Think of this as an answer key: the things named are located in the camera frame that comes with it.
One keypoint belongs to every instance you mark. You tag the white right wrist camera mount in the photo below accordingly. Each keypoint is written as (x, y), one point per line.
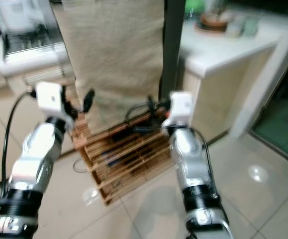
(181, 107)

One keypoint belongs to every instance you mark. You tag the steel gas stove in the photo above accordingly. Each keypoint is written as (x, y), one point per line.
(24, 50)

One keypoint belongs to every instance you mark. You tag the white cup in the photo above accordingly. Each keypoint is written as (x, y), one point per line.
(234, 29)

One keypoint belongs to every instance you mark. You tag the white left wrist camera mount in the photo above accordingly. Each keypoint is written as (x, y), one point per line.
(49, 98)

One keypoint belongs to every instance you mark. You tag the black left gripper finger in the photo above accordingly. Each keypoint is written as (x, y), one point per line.
(88, 101)

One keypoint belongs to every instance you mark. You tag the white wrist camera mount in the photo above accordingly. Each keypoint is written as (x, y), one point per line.
(49, 98)
(181, 107)

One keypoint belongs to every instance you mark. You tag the green cup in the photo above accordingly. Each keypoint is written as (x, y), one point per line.
(251, 26)

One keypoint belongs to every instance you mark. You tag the potted plant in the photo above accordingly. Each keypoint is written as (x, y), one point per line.
(213, 22)

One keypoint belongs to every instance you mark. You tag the grey mini fridge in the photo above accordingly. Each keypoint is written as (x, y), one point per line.
(48, 40)

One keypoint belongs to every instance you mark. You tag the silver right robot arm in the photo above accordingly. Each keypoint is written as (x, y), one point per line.
(188, 159)

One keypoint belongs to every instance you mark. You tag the wooden slatted rack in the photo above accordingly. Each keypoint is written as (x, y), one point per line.
(114, 164)

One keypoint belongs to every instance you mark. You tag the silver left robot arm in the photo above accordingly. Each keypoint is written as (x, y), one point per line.
(34, 159)

